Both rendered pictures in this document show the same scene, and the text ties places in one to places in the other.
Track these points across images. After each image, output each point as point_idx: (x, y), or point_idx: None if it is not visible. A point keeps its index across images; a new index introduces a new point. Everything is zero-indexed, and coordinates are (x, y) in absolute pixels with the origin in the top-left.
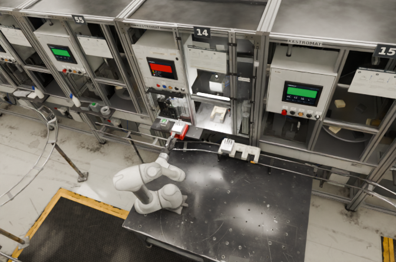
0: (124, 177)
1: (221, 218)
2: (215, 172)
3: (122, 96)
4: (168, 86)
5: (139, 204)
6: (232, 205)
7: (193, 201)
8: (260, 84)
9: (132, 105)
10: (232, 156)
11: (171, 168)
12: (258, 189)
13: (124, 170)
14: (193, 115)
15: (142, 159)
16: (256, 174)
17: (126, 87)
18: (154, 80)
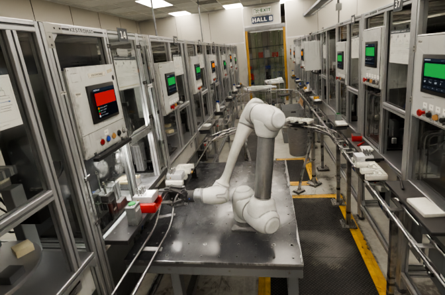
0: (272, 105)
1: None
2: (198, 204)
3: (12, 286)
4: (110, 135)
5: (272, 202)
6: (235, 189)
7: None
8: (156, 87)
9: (37, 292)
10: (187, 177)
11: (217, 182)
12: (215, 179)
13: (264, 107)
14: (135, 176)
15: None
16: (198, 183)
17: (53, 197)
18: (97, 134)
